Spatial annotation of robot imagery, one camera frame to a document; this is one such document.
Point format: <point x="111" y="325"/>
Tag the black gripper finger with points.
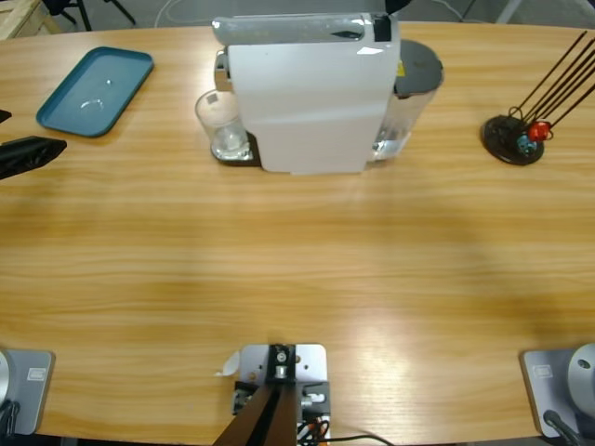
<point x="28" y="153"/>
<point x="395" y="4"/>
<point x="3" y="116"/>

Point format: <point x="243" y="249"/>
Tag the silver coffee machine lever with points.
<point x="288" y="29"/>

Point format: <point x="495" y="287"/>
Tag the clear glass cup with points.
<point x="220" y="125"/>

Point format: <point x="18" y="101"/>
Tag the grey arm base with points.
<point x="553" y="385"/>
<point x="30" y="390"/>

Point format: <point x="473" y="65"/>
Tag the white capsule coffee machine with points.
<point x="311" y="102"/>

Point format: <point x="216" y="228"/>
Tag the blue coffee capsule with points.
<point x="526" y="144"/>

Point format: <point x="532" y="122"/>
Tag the red coffee capsule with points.
<point x="540" y="131"/>

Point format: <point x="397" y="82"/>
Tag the clear water tank black lid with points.
<point x="416" y="65"/>

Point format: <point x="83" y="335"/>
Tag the teal plastic tray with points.
<point x="97" y="83"/>

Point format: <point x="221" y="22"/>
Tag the light wooden crate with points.
<point x="21" y="18"/>

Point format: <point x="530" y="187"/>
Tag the grey metal leg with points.
<point x="509" y="10"/>

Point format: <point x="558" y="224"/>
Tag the black stand legs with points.
<point x="83" y="11"/>

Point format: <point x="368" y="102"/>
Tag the black capsule holder with rods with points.
<point x="499" y="135"/>

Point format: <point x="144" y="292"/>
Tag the silver grille drip tray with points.
<point x="251" y="155"/>

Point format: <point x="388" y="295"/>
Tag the white tape tab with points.
<point x="230" y="364"/>

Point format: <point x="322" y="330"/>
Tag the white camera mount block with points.
<point x="311" y="362"/>

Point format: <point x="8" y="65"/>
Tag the dark camera post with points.
<point x="265" y="418"/>

